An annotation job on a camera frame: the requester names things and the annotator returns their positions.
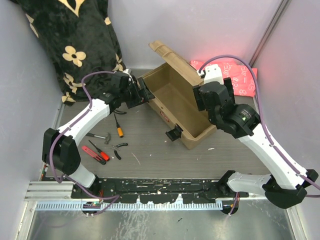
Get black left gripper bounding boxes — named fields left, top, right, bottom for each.
left=120, top=77, right=154, bottom=109

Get tan plastic tool case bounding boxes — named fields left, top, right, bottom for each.
left=142, top=40, right=217, bottom=150

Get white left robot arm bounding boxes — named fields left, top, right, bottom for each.
left=42, top=71, right=155, bottom=198

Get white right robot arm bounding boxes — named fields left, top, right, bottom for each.
left=192, top=78, right=319, bottom=209

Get black long nose pliers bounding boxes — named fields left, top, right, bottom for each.
left=114, top=109, right=127, bottom=115

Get small steel claw hammer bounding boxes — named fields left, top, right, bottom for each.
left=86, top=132, right=111, bottom=145

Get small black pliers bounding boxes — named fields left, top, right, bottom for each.
left=112, top=143, right=129, bottom=160

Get red black screwdriver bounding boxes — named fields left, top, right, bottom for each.
left=89, top=140, right=110, bottom=162

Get red utility knife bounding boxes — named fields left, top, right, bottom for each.
left=81, top=145, right=107, bottom=165

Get black floral plush blanket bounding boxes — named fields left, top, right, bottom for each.
left=14, top=0, right=127, bottom=106

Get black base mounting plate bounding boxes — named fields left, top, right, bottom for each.
left=71, top=177, right=251, bottom=205

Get pink printed cloth bag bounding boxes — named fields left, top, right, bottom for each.
left=206, top=59, right=256, bottom=98

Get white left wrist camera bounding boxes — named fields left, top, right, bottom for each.
left=123, top=68, right=132, bottom=77

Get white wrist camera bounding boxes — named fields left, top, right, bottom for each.
left=123, top=68, right=132, bottom=77
left=198, top=64, right=224, bottom=85

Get orange handle screwdriver left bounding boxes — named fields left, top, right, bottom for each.
left=114, top=114, right=124, bottom=138

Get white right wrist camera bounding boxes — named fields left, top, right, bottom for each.
left=198, top=64, right=224, bottom=85

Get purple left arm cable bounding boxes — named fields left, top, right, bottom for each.
left=48, top=71, right=121, bottom=216

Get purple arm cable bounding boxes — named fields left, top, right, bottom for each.
left=48, top=71, right=121, bottom=216
left=199, top=54, right=320, bottom=216

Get white slotted cable duct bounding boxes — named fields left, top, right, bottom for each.
left=35, top=200, right=223, bottom=211

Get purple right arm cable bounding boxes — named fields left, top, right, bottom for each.
left=199, top=54, right=320, bottom=216

